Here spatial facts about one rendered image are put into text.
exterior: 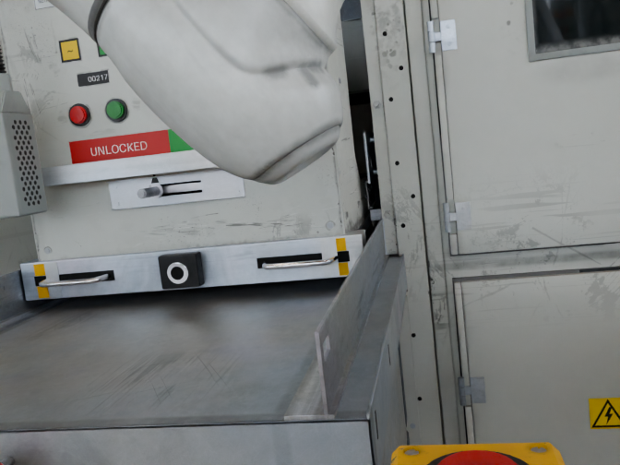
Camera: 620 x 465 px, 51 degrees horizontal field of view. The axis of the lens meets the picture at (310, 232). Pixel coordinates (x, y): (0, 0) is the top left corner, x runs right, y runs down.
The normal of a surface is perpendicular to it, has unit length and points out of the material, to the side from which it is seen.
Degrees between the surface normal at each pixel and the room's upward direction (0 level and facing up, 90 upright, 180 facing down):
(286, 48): 92
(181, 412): 0
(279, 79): 77
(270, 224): 90
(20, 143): 90
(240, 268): 90
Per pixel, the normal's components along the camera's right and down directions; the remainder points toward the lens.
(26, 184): 0.98, -0.09
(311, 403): -0.11, -0.99
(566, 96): -0.18, 0.14
